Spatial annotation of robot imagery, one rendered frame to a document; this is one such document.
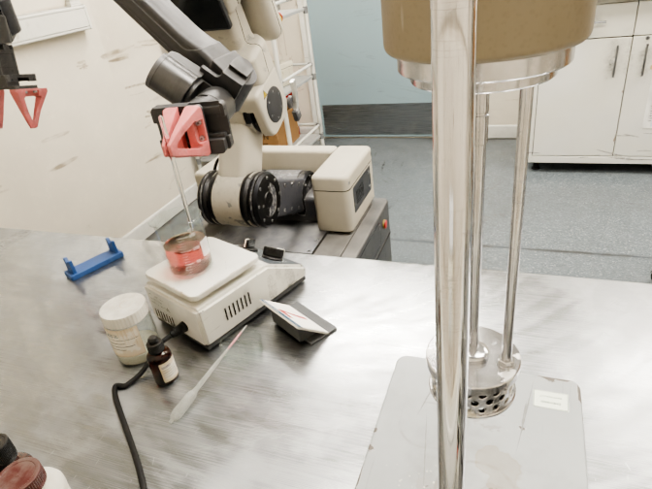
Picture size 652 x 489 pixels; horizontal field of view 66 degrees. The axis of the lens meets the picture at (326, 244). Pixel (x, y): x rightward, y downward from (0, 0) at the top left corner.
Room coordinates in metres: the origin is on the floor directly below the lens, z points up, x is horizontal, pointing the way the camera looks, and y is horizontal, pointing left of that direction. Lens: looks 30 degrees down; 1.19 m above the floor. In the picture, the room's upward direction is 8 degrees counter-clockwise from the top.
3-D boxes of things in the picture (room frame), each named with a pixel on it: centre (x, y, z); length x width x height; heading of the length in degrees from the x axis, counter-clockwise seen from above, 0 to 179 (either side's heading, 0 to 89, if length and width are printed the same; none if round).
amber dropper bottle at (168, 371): (0.49, 0.22, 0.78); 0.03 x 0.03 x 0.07
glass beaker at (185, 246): (0.60, 0.19, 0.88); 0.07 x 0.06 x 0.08; 114
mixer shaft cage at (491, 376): (0.28, -0.10, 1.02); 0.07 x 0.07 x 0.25
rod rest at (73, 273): (0.81, 0.42, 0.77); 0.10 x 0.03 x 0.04; 133
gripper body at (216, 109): (0.72, 0.15, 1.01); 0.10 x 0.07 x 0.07; 79
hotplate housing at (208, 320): (0.63, 0.16, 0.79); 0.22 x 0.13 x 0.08; 136
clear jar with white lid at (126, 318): (0.55, 0.27, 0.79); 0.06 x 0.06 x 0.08
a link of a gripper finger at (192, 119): (0.65, 0.18, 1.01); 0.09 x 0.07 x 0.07; 169
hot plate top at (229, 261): (0.61, 0.18, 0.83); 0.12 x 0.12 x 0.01; 46
